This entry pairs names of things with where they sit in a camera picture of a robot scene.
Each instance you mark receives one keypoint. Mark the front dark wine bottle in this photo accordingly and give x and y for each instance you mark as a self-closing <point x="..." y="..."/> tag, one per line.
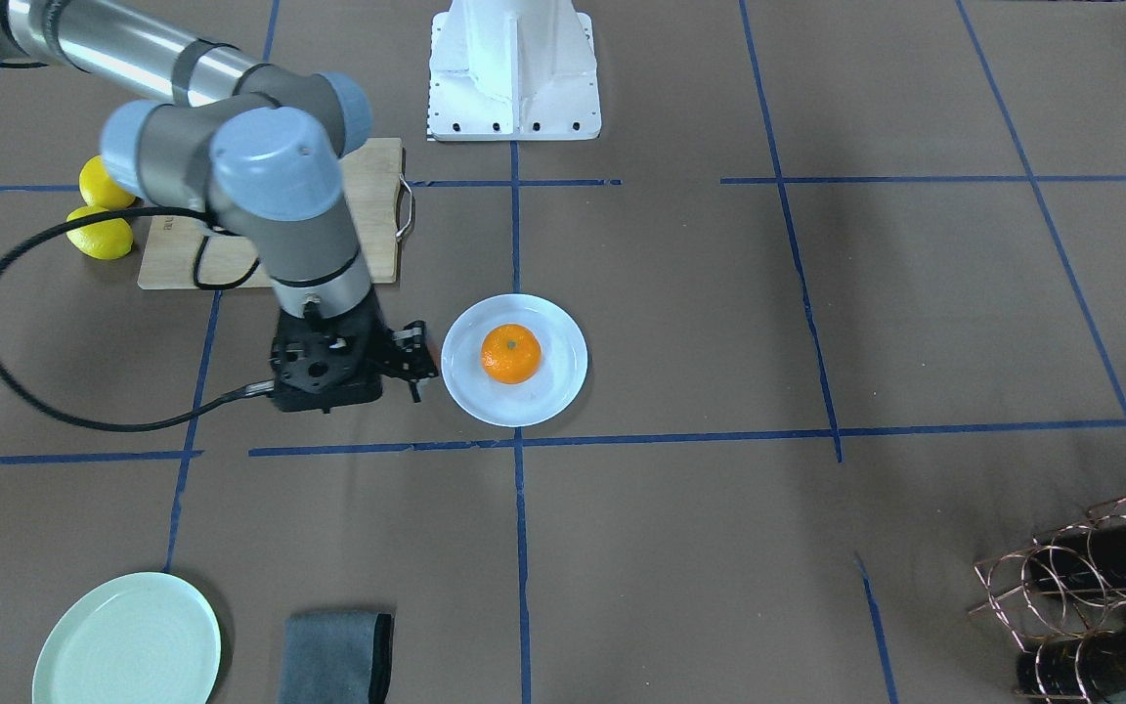
<point x="1080" y="670"/>

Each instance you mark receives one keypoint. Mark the middle dark wine bottle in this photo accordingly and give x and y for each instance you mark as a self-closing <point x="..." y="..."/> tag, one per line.
<point x="1091" y="562"/>

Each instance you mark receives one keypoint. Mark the dark grey folded cloth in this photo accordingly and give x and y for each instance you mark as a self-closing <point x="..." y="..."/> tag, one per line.
<point x="337" y="656"/>

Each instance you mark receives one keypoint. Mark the yellow lemon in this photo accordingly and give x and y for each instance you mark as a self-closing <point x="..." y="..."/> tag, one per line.
<point x="98" y="188"/>
<point x="106" y="240"/>

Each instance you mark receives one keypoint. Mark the light green plate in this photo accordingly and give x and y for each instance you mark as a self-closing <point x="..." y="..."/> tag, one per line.
<point x="146" y="637"/>

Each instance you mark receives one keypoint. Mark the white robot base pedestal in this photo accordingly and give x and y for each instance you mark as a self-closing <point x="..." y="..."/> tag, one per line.
<point x="512" y="70"/>

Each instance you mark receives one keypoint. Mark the dark wine bottle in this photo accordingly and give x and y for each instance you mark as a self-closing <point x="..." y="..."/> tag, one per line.
<point x="1080" y="670"/>
<point x="1091" y="562"/>

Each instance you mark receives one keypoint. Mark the copper wire bottle rack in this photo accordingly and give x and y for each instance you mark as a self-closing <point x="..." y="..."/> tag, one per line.
<point x="1062" y="599"/>

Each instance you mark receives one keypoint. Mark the light blue plate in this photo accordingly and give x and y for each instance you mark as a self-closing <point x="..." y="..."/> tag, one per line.
<point x="557" y="380"/>

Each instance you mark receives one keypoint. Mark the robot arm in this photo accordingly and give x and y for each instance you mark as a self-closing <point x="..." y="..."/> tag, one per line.
<point x="250" y="150"/>

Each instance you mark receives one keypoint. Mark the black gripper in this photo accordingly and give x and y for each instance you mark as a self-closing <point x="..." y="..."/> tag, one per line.
<point x="405" y="354"/>

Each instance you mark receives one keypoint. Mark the orange fruit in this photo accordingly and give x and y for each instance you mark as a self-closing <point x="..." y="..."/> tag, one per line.
<point x="511" y="354"/>

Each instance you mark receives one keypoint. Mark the wooden cutting board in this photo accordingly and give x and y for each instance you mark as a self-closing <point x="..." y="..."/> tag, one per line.
<point x="376" y="190"/>

